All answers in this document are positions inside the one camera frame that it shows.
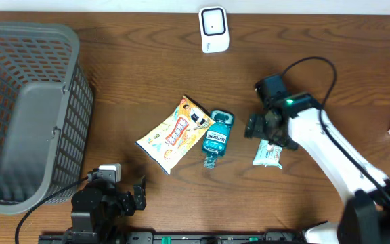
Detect light blue wipes pack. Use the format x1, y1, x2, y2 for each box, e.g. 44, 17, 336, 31
252, 140, 282, 169

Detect teal mouthwash bottle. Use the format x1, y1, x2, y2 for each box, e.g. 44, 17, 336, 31
202, 110, 234, 169

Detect yellow wet wipes bag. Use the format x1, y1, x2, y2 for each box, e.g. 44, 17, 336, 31
136, 96, 215, 174

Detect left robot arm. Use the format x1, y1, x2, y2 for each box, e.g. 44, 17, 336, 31
66, 169, 146, 244

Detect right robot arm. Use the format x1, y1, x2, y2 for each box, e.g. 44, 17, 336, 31
244, 75, 390, 243

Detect white barcode scanner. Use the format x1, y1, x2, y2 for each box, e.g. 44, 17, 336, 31
198, 6, 230, 54

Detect grey plastic shopping basket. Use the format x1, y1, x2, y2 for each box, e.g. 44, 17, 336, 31
0, 22, 93, 215

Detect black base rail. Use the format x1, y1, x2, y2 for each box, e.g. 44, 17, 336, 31
38, 231, 307, 244

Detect left camera cable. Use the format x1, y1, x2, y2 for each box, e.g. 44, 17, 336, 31
14, 176, 91, 244

